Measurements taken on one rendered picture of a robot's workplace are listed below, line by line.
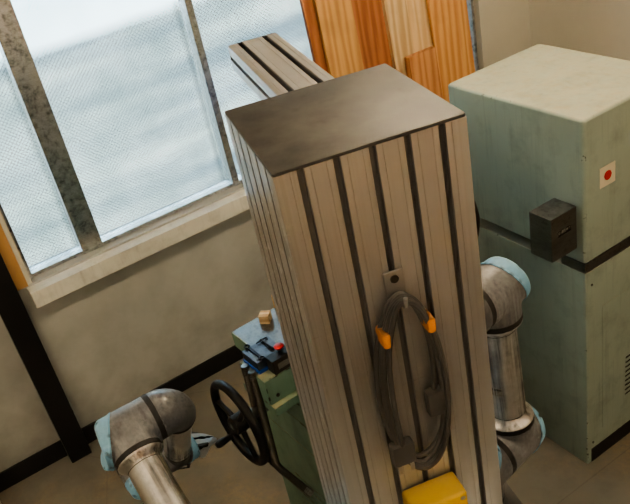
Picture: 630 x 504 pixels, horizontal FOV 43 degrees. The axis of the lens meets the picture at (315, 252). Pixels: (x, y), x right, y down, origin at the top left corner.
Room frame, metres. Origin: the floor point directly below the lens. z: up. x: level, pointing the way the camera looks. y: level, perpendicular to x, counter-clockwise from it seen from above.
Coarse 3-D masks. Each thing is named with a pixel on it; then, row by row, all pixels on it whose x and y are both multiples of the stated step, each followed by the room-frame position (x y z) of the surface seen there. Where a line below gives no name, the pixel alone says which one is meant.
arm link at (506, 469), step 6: (498, 444) 1.29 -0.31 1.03; (504, 444) 1.29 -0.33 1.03; (498, 450) 1.27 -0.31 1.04; (504, 450) 1.28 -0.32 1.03; (498, 456) 1.25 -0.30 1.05; (504, 456) 1.27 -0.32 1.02; (510, 456) 1.27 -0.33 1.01; (504, 462) 1.26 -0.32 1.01; (510, 462) 1.26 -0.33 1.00; (504, 468) 1.25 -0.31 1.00; (510, 468) 1.26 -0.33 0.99; (516, 468) 1.27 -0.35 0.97; (504, 474) 1.24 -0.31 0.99; (510, 474) 1.26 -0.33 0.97; (504, 480) 1.24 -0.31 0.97
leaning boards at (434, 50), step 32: (320, 0) 3.41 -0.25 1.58; (352, 0) 3.52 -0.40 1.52; (384, 0) 3.57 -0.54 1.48; (416, 0) 3.68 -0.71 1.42; (448, 0) 3.72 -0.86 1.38; (320, 32) 3.41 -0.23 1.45; (352, 32) 3.46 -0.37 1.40; (384, 32) 3.58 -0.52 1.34; (416, 32) 3.66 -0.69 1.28; (448, 32) 3.70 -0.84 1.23; (320, 64) 3.41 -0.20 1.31; (352, 64) 3.44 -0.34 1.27; (416, 64) 3.52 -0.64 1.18; (448, 64) 3.68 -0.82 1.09; (448, 96) 3.66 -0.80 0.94
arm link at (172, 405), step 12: (156, 396) 1.47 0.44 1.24; (168, 396) 1.48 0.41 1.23; (180, 396) 1.50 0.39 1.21; (156, 408) 1.44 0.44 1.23; (168, 408) 1.45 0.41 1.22; (180, 408) 1.46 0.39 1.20; (192, 408) 1.50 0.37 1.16; (168, 420) 1.43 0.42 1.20; (180, 420) 1.45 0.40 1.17; (192, 420) 1.50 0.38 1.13; (168, 432) 1.43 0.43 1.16; (180, 432) 1.49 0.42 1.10; (168, 444) 1.57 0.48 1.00; (180, 444) 1.56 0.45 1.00; (192, 444) 1.68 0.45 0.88; (168, 456) 1.63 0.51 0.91; (180, 456) 1.61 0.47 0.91; (192, 456) 1.67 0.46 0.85
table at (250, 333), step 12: (276, 312) 2.20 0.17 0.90; (252, 324) 2.16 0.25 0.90; (264, 324) 2.15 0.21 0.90; (276, 324) 2.13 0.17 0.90; (240, 336) 2.11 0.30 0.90; (252, 336) 2.10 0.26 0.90; (264, 336) 2.08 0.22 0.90; (276, 336) 2.07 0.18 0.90; (240, 348) 2.11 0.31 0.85; (288, 396) 1.81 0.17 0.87; (276, 408) 1.77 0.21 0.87; (288, 408) 1.78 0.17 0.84
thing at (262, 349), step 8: (256, 344) 1.91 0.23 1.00; (264, 344) 1.91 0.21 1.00; (272, 344) 1.90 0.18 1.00; (248, 352) 1.88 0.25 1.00; (264, 352) 1.87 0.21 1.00; (272, 352) 1.86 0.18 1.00; (280, 352) 1.84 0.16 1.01; (248, 360) 1.87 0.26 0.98; (256, 360) 1.84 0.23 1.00; (264, 360) 1.84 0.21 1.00; (272, 360) 1.81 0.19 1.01; (280, 360) 1.81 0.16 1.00; (288, 360) 1.83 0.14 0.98; (256, 368) 1.83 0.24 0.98; (264, 368) 1.83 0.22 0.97; (272, 368) 1.81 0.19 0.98; (280, 368) 1.81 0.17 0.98
